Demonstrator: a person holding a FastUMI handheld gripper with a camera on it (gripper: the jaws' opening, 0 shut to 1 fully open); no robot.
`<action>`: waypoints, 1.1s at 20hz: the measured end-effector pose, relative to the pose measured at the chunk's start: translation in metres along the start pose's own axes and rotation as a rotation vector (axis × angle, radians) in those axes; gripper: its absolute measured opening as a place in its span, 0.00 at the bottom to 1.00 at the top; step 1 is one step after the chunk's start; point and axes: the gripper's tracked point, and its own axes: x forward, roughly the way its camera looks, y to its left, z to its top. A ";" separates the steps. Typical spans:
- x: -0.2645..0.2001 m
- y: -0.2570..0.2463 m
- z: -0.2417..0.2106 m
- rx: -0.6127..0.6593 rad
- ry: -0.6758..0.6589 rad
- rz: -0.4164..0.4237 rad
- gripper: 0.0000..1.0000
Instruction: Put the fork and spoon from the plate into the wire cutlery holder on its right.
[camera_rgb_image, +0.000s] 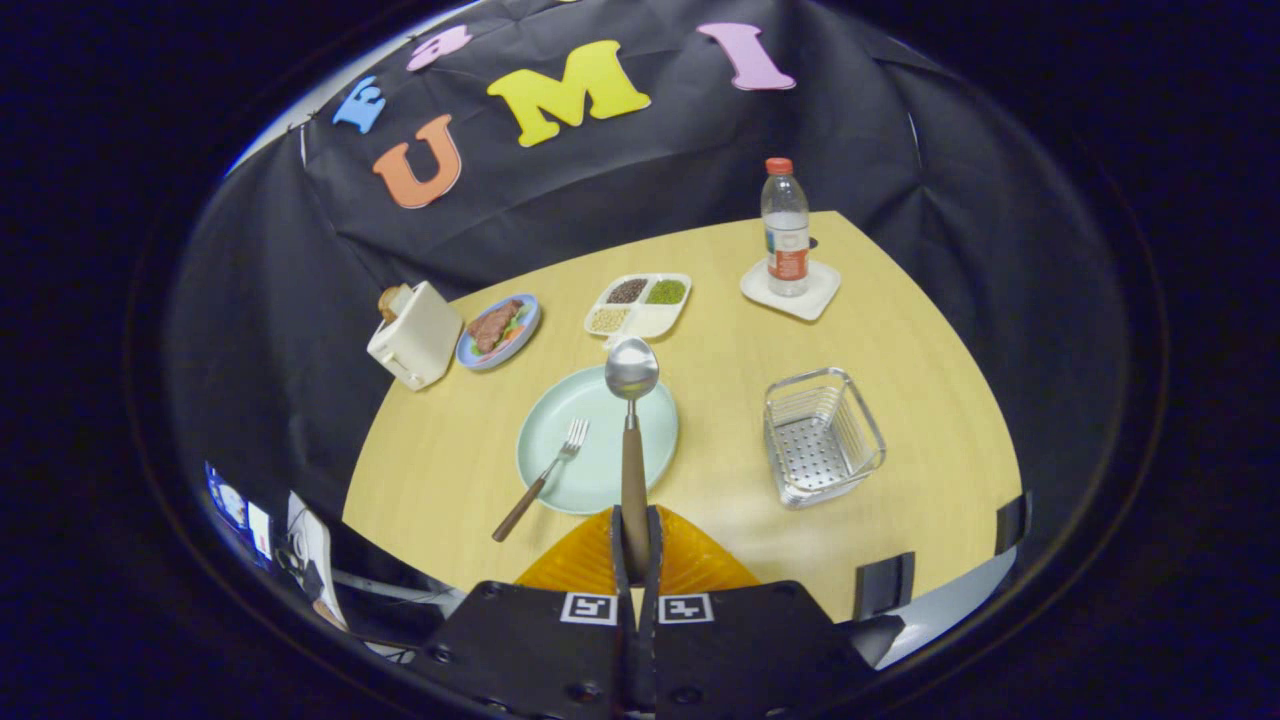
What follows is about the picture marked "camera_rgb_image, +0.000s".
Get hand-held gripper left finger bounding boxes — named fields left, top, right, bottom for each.
left=408, top=505, right=636, bottom=720

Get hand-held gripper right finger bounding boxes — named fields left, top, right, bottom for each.
left=640, top=505, right=883, bottom=720

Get wooden-handled metal fork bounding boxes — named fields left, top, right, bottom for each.
left=491, top=418, right=591, bottom=544

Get wooden-handled metal spoon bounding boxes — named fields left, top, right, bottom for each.
left=604, top=337, right=661, bottom=581

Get black table clamp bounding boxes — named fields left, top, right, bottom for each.
left=996, top=492, right=1032, bottom=554
left=853, top=551, right=917, bottom=622

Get pale green plate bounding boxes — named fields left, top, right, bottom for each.
left=516, top=365, right=680, bottom=516

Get white printed paper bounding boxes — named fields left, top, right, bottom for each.
left=285, top=490, right=351, bottom=631

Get small blue plate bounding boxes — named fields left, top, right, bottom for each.
left=456, top=293, right=542, bottom=372

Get cream toaster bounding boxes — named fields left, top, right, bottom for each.
left=366, top=281, right=465, bottom=392

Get brown meat slice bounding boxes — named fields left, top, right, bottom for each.
left=467, top=299, right=524, bottom=354

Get blue printed poster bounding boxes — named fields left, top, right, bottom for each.
left=205, top=462, right=273, bottom=571

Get white divided tray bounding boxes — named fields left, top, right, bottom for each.
left=584, top=272, right=693, bottom=346

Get white square coaster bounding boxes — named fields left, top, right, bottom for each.
left=740, top=258, right=842, bottom=322

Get clear water bottle red cap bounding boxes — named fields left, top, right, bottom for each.
left=761, top=157, right=812, bottom=298

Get black backdrop cloth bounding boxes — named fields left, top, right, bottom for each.
left=165, top=0, right=1131, bottom=561

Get metal wire basket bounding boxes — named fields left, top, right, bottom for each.
left=763, top=367, right=888, bottom=511

